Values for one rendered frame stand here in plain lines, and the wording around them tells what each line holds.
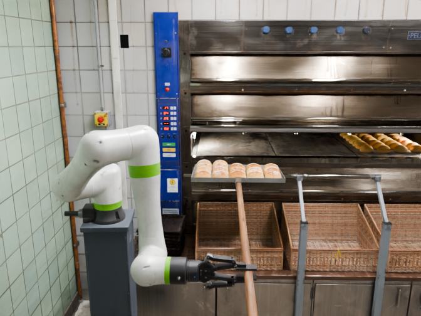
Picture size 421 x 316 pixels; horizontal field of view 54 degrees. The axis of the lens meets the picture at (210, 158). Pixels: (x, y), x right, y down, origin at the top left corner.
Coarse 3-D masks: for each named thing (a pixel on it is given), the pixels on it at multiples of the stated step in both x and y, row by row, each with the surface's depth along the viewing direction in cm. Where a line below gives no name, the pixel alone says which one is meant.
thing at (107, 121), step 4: (96, 112) 279; (100, 112) 279; (104, 112) 279; (108, 112) 280; (96, 116) 279; (100, 116) 279; (108, 116) 280; (96, 120) 280; (104, 120) 280; (108, 120) 280; (96, 124) 280; (100, 124) 280; (104, 124) 280; (108, 124) 281
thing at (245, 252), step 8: (240, 184) 227; (240, 192) 214; (240, 200) 204; (240, 208) 194; (240, 216) 185; (240, 224) 177; (240, 232) 172; (248, 248) 156; (248, 256) 150; (248, 272) 139; (248, 280) 134; (248, 288) 130; (248, 296) 126; (248, 304) 123; (248, 312) 119; (256, 312) 119
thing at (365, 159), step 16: (192, 160) 293; (208, 160) 293; (224, 160) 292; (240, 160) 292; (256, 160) 292; (272, 160) 292; (288, 160) 291; (304, 160) 291; (320, 160) 291; (336, 160) 290; (352, 160) 290; (368, 160) 290; (384, 160) 289; (400, 160) 289; (416, 160) 289
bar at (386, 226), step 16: (288, 176) 255; (304, 176) 255; (320, 176) 255; (336, 176) 254; (352, 176) 254; (368, 176) 254; (384, 208) 245; (304, 224) 239; (384, 224) 239; (304, 240) 242; (384, 240) 241; (304, 256) 245; (384, 256) 243; (304, 272) 247; (384, 272) 246
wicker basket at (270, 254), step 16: (208, 208) 297; (224, 208) 297; (256, 208) 297; (272, 208) 297; (208, 224) 297; (224, 224) 297; (256, 224) 297; (272, 224) 297; (208, 240) 297; (224, 240) 297; (240, 240) 297; (256, 240) 297; (272, 240) 297; (240, 256) 257; (256, 256) 257; (272, 256) 257
